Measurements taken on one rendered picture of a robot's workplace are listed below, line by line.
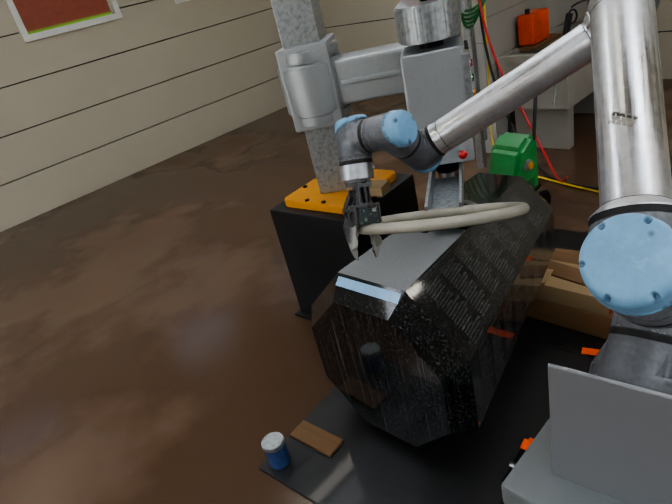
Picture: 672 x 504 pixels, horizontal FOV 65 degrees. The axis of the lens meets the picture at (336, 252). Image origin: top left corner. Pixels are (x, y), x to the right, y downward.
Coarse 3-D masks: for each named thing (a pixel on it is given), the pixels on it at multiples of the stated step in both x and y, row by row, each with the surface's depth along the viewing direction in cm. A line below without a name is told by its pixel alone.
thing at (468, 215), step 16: (448, 208) 172; (464, 208) 169; (480, 208) 166; (496, 208) 161; (512, 208) 133; (528, 208) 140; (384, 224) 135; (400, 224) 132; (416, 224) 130; (432, 224) 128; (448, 224) 128; (464, 224) 128
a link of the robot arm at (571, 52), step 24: (552, 48) 120; (576, 48) 117; (528, 72) 123; (552, 72) 121; (480, 96) 130; (504, 96) 126; (528, 96) 125; (456, 120) 133; (480, 120) 131; (432, 144) 137; (456, 144) 137; (432, 168) 143
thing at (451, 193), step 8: (432, 176) 199; (456, 176) 202; (432, 184) 196; (440, 184) 199; (448, 184) 197; (456, 184) 195; (432, 192) 193; (440, 192) 192; (448, 192) 190; (456, 192) 189; (432, 200) 187; (440, 200) 186; (448, 200) 184; (456, 200) 183; (424, 208) 174; (432, 208) 181
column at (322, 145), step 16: (272, 0) 248; (288, 0) 247; (304, 0) 246; (288, 16) 250; (304, 16) 249; (320, 16) 261; (288, 32) 254; (304, 32) 253; (320, 32) 257; (320, 144) 280; (336, 144) 278; (320, 160) 284; (336, 160) 283; (320, 176) 289; (336, 176) 288; (320, 192) 294
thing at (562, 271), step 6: (552, 264) 277; (558, 264) 276; (564, 264) 275; (546, 270) 273; (552, 270) 272; (558, 270) 271; (564, 270) 270; (570, 270) 269; (576, 270) 268; (546, 276) 269; (558, 276) 267; (564, 276) 266; (570, 276) 265; (576, 276) 264; (576, 282) 260; (582, 282) 258
